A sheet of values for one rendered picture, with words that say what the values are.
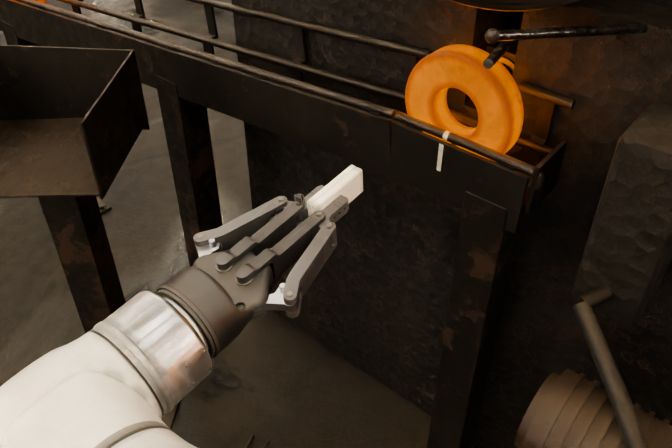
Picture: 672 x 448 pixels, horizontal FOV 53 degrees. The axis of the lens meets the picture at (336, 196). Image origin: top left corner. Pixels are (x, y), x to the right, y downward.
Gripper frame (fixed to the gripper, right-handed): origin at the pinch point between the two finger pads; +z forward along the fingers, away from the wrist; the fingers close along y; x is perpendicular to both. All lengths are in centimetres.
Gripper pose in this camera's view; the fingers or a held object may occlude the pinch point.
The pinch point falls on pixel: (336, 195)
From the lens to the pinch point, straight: 68.0
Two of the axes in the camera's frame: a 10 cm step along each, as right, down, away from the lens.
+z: 6.4, -5.4, 5.5
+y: 7.7, 4.0, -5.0
